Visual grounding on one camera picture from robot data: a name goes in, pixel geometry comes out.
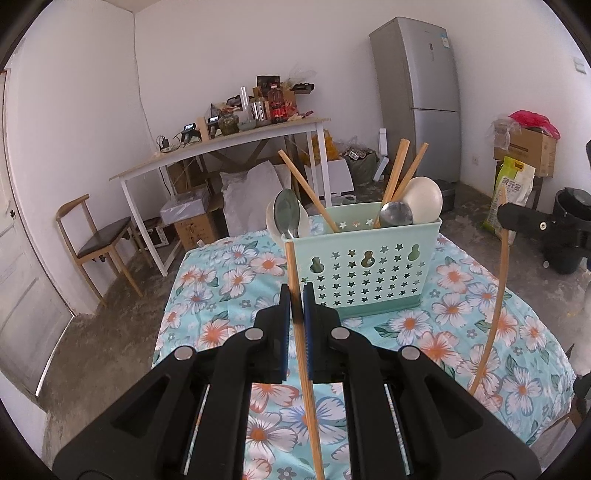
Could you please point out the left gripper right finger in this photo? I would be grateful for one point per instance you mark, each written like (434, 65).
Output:
(324, 364)

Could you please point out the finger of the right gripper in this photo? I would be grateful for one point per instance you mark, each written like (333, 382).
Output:
(545, 226)

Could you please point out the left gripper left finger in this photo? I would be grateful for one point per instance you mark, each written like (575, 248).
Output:
(271, 357)

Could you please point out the steel metal spoon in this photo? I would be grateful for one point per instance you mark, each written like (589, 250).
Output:
(286, 213)
(396, 213)

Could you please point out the black trash bin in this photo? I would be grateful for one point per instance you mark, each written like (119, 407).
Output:
(574, 204)

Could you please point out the rice bag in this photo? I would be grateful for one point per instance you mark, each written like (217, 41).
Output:
(514, 184)

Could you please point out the mint green utensil basket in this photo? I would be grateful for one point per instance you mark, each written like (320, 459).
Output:
(363, 270)

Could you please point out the cardboard box red bag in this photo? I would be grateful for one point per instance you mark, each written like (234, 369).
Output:
(528, 137)

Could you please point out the white sack under desk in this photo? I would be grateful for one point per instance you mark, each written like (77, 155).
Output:
(247, 194)

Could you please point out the cardboard box under desk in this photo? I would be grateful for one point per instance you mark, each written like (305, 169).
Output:
(196, 216)

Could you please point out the white box on floor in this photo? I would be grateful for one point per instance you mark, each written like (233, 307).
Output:
(340, 178)

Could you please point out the wooden chair dark seat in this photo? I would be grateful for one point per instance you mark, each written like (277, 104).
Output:
(101, 245)

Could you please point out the white desk table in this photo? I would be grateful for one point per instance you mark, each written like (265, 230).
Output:
(312, 127)

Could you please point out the silver refrigerator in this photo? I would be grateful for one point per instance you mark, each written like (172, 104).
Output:
(419, 93)

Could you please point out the white wooden door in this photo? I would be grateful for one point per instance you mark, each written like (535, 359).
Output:
(33, 314)

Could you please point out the clutter on desk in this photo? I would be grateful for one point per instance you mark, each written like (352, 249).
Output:
(270, 102)

